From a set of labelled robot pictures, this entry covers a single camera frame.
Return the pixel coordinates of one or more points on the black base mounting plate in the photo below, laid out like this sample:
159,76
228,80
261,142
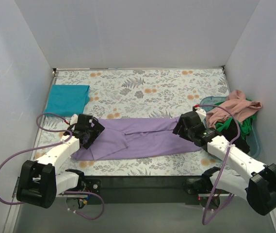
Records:
190,190

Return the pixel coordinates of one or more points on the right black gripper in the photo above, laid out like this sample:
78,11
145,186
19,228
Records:
181,124

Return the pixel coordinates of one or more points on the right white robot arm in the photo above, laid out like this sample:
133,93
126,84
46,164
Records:
255,181

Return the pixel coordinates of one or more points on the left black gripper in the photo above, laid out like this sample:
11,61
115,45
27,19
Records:
95,134

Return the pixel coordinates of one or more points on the floral table mat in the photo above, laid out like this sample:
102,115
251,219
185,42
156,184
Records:
136,93

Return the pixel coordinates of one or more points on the pink t shirt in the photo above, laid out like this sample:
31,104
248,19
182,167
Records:
237,104

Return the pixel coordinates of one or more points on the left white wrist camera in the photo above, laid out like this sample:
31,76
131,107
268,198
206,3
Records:
73,119

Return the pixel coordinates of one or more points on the folded teal t shirt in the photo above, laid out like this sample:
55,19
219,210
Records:
67,100

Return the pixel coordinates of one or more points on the purple t shirt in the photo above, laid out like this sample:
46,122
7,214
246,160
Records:
133,138

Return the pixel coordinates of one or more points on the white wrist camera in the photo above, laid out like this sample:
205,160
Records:
201,112
73,119

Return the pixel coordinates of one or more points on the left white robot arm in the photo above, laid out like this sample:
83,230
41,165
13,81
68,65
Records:
39,182

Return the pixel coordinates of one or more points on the teal plastic basket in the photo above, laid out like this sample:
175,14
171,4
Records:
252,138

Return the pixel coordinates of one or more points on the green t shirt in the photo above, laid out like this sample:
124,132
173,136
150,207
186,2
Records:
245,126

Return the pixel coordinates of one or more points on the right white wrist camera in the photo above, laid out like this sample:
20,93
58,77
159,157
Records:
201,112

